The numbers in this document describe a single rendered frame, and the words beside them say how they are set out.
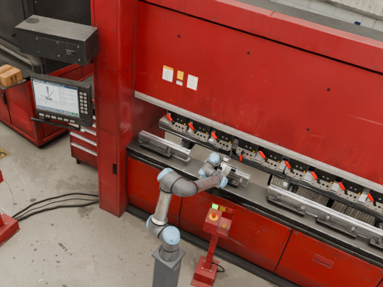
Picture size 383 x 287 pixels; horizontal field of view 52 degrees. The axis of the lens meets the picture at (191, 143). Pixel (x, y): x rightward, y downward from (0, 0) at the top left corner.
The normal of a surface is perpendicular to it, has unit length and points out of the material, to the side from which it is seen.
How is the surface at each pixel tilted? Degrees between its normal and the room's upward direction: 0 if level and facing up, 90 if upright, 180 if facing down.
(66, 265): 0
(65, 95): 90
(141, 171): 90
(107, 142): 90
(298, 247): 90
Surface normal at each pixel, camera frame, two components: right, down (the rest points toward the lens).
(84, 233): 0.12, -0.77
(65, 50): -0.19, 0.60
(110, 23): -0.44, 0.52
